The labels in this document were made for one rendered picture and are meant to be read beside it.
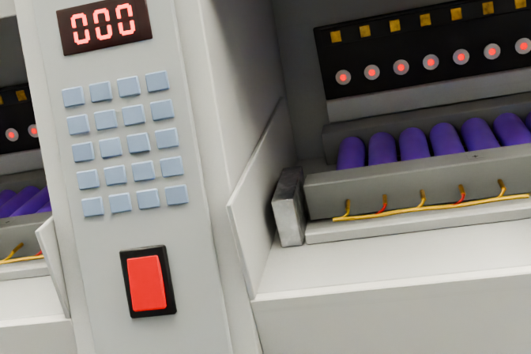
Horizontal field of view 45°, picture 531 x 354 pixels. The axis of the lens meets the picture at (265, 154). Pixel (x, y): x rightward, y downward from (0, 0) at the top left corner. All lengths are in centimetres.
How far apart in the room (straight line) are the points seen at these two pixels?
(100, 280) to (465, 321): 17
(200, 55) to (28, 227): 18
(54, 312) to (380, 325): 17
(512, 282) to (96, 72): 21
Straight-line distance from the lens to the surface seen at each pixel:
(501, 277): 30
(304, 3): 50
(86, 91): 32
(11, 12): 36
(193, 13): 31
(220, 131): 30
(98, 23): 32
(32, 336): 36
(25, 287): 40
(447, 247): 33
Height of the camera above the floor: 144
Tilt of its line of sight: 3 degrees down
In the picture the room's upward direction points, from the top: 9 degrees counter-clockwise
